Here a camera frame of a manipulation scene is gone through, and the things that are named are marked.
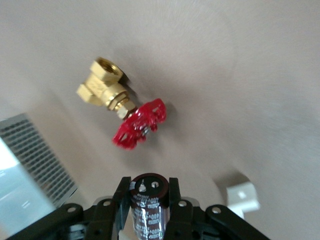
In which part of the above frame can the small dark electrolytic capacitor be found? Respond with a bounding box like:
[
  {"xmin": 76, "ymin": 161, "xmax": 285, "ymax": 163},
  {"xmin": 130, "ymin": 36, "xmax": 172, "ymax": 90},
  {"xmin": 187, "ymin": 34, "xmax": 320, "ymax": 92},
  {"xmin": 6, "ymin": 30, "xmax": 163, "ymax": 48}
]
[{"xmin": 128, "ymin": 172, "xmax": 170, "ymax": 240}]

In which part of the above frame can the grey metal power supply box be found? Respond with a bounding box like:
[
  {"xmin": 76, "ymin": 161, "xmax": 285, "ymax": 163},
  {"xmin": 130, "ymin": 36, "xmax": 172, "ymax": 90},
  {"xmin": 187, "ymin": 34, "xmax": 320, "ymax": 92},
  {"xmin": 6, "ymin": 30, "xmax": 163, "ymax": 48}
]
[{"xmin": 0, "ymin": 112, "xmax": 79, "ymax": 226}]

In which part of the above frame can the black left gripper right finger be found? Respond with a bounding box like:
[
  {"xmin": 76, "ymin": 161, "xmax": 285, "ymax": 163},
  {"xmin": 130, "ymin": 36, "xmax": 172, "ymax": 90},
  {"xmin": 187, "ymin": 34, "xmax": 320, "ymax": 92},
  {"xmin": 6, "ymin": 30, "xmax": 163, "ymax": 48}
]
[{"xmin": 162, "ymin": 177, "xmax": 272, "ymax": 240}]

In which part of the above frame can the brass valve with red handle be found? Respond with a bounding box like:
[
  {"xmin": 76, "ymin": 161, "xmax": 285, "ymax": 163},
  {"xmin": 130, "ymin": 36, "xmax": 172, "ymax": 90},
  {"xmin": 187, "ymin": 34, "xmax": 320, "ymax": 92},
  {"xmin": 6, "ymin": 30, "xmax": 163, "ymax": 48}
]
[{"xmin": 76, "ymin": 56, "xmax": 167, "ymax": 151}]

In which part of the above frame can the white curved pipe clamp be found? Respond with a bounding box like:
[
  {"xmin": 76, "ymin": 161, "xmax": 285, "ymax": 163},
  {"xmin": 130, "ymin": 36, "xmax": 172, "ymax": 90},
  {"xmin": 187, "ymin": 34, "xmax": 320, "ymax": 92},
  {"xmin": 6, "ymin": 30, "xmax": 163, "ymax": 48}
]
[{"xmin": 226, "ymin": 181, "xmax": 261, "ymax": 220}]

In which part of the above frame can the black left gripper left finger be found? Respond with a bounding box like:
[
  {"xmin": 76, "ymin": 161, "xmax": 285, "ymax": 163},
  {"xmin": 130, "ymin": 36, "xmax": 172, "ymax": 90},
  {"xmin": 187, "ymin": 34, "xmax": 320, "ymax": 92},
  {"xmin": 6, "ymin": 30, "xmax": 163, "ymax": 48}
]
[{"xmin": 29, "ymin": 176, "xmax": 132, "ymax": 240}]

